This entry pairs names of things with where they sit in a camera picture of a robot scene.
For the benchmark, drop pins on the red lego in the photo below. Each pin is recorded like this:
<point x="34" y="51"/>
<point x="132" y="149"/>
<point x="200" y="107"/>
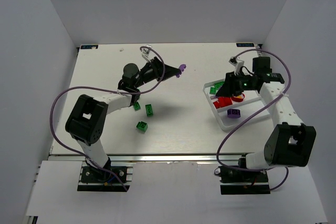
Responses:
<point x="229" y="101"/>

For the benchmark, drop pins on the green 2x3 lego plate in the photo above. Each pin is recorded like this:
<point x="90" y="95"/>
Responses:
<point x="218" y="85"/>

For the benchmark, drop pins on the right table label sticker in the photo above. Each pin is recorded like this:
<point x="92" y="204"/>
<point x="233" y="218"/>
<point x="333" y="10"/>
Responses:
<point x="245" y="44"/>

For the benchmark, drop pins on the red 2x4 lego brick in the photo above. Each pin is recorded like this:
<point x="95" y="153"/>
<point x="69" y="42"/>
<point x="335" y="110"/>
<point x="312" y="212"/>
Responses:
<point x="221" y="102"/>

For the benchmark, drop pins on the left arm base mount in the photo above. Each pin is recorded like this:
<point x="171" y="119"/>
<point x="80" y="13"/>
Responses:
<point x="92" y="179"/>

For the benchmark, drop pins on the purple round lego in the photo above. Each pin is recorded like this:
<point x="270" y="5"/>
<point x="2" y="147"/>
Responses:
<point x="233" y="113"/>

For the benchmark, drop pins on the left table label sticker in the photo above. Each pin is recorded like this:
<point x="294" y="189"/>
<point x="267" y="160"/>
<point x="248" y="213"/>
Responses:
<point x="88" y="47"/>

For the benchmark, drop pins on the table label sticker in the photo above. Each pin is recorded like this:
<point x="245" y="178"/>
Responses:
<point x="88" y="47"/>
<point x="245" y="44"/>

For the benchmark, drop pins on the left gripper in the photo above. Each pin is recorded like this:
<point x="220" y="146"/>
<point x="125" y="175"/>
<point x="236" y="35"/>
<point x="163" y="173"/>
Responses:
<point x="158" y="68"/>

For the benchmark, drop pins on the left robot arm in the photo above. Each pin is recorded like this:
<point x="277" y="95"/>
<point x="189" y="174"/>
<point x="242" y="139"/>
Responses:
<point x="86" y="121"/>

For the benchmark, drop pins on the green upside-down square lego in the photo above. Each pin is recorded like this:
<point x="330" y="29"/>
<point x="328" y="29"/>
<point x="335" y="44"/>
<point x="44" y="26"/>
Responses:
<point x="136" y="106"/>

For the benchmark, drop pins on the small red lego brick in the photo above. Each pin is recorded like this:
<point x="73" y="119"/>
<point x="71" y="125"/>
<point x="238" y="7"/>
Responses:
<point x="216" y="104"/>

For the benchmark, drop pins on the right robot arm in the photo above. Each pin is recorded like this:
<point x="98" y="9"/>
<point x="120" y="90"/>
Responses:
<point x="291" y="141"/>

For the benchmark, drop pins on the red flower lego brick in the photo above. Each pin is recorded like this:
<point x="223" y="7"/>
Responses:
<point x="238" y="98"/>

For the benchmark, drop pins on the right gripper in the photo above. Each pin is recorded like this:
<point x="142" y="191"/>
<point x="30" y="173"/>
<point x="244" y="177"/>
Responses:
<point x="231" y="85"/>

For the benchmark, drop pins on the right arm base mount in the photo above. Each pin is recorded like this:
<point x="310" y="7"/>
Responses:
<point x="236" y="182"/>

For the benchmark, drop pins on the purple lego brick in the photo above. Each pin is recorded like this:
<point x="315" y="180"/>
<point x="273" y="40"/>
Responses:
<point x="181" y="68"/>

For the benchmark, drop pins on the green upside-down long lego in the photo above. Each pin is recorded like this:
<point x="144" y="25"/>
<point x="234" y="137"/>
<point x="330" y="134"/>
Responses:
<point x="149" y="110"/>

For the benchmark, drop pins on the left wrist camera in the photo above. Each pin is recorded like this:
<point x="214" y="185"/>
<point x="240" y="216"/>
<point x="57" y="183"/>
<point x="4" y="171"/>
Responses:
<point x="145" y="51"/>

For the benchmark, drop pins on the small green lego brick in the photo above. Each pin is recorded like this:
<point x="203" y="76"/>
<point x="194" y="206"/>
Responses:
<point x="212" y="90"/>

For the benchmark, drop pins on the green 2x2 lego front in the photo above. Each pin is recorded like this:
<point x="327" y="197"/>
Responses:
<point x="142" y="126"/>

